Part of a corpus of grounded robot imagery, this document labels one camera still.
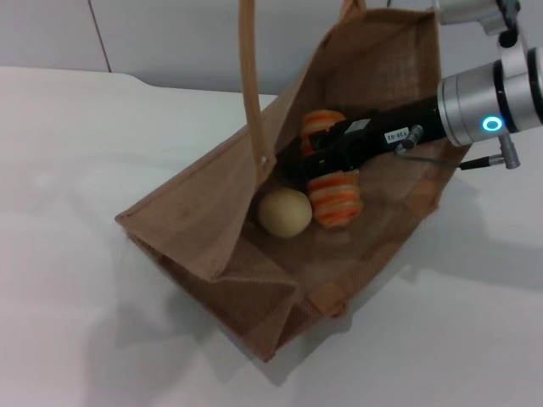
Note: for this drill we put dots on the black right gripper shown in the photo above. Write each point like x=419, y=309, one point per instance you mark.
x=382, y=135

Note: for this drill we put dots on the orange striped bread loaf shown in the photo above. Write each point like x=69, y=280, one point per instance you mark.
x=335, y=203

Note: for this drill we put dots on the round egg yolk pastry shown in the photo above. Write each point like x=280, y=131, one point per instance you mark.
x=284, y=212

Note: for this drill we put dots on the brown jute tote bag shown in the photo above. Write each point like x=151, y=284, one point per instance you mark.
x=191, y=203

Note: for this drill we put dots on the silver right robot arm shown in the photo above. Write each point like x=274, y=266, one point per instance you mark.
x=479, y=106

